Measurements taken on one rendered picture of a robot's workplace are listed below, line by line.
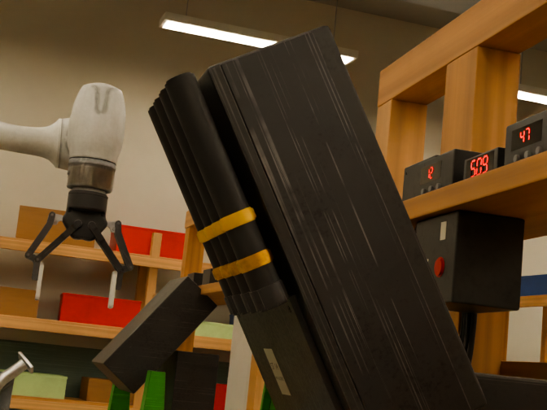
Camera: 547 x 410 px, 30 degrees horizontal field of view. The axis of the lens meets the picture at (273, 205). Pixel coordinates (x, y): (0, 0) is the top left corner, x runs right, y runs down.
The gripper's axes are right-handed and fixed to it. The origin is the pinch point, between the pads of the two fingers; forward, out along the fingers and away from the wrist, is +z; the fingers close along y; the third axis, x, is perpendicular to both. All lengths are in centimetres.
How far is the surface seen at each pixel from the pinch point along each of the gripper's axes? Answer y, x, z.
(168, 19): -75, -533, -239
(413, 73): -66, -4, -56
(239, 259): -14, 77, -3
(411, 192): -59, 17, -26
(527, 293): -393, -553, -74
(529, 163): -54, 72, -22
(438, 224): -55, 39, -17
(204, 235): -12, 63, -7
